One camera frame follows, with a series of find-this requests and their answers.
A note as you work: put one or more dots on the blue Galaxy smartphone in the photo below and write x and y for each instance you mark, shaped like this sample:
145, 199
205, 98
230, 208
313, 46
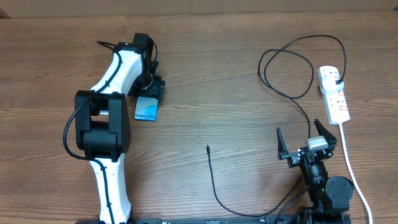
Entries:
146, 109

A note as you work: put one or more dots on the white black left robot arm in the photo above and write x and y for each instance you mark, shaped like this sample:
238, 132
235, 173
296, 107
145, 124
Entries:
99, 129

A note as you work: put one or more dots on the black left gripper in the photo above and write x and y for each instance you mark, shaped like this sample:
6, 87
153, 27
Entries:
157, 89

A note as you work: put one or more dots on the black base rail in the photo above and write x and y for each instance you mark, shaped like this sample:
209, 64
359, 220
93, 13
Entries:
270, 219

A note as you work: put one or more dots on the white charger plug adapter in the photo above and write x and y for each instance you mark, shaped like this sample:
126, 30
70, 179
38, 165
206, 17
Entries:
329, 85

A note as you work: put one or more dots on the white power strip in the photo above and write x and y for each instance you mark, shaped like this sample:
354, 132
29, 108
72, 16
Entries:
335, 103

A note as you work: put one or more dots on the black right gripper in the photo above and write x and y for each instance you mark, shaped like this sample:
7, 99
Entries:
293, 158

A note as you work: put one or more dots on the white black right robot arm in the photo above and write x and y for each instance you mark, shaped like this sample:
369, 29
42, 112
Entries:
329, 196

